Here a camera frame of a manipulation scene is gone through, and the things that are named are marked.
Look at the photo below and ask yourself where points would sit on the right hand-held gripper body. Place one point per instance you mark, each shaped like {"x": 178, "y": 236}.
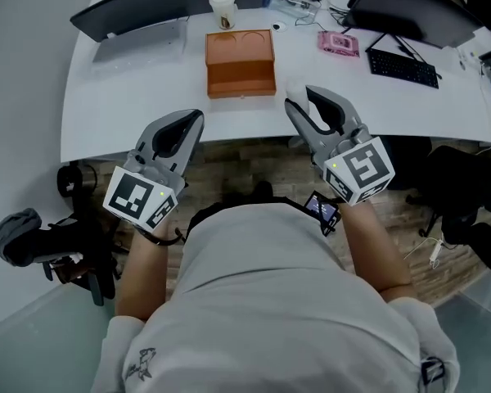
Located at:
{"x": 364, "y": 166}

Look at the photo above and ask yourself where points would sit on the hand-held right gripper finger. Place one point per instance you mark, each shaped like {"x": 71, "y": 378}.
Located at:
{"x": 343, "y": 111}
{"x": 309, "y": 133}

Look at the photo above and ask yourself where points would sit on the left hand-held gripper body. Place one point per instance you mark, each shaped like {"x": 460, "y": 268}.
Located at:
{"x": 137, "y": 197}

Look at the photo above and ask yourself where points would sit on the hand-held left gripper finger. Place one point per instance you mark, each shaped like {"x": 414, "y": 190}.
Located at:
{"x": 188, "y": 150}
{"x": 147, "y": 135}

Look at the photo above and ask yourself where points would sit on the orange tissue box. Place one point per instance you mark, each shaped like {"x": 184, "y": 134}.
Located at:
{"x": 239, "y": 51}

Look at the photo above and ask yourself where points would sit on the person's left forearm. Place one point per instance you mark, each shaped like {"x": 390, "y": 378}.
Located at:
{"x": 145, "y": 276}

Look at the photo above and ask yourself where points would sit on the person's right forearm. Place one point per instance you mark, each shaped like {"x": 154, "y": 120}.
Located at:
{"x": 376, "y": 252}

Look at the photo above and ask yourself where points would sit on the small black screen device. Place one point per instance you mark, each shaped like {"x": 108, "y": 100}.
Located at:
{"x": 321, "y": 211}

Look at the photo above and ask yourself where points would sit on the pink wipes packet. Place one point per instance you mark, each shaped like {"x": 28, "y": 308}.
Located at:
{"x": 339, "y": 43}

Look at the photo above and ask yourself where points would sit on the person's black trousers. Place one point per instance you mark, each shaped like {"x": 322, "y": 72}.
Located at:
{"x": 206, "y": 215}

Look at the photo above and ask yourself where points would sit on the person's black shoe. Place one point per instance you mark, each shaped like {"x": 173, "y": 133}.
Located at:
{"x": 264, "y": 188}

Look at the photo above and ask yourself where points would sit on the black keyboard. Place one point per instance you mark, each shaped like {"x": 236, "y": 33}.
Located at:
{"x": 403, "y": 68}

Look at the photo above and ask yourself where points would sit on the black office chair with cloth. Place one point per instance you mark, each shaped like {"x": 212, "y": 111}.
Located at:
{"x": 82, "y": 260}

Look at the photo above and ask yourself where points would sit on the silver closed laptop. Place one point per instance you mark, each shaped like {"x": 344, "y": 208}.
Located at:
{"x": 143, "y": 43}

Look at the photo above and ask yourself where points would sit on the black office chair with headrest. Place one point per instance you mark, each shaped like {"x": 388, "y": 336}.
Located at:
{"x": 458, "y": 182}

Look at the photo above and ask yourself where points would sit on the white power strip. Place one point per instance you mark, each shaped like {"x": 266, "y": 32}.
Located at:
{"x": 437, "y": 252}

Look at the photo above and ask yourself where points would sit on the black monitor with stand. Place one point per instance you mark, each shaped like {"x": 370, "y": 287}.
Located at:
{"x": 413, "y": 6}

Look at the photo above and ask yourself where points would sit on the grey cloth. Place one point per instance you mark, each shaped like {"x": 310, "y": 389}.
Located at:
{"x": 14, "y": 236}

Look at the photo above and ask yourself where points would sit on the wide black curved monitor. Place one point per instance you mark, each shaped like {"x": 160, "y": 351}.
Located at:
{"x": 147, "y": 2}

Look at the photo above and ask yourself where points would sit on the white paper cup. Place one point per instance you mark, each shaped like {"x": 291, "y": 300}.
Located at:
{"x": 223, "y": 8}

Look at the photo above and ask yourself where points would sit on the person's white t-shirt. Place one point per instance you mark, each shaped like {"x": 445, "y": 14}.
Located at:
{"x": 278, "y": 309}

